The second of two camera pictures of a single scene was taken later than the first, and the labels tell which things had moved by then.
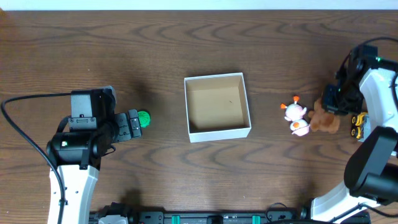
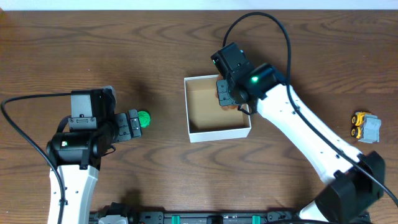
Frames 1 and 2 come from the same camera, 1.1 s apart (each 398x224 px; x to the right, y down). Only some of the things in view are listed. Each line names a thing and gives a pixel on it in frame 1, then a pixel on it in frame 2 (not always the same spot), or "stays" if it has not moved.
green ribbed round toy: (144, 118) stays
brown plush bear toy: (322, 120) -> (223, 107)
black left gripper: (125, 126) stays
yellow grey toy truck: (361, 124) stays
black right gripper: (329, 102) -> (224, 98)
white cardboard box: (217, 107) stays
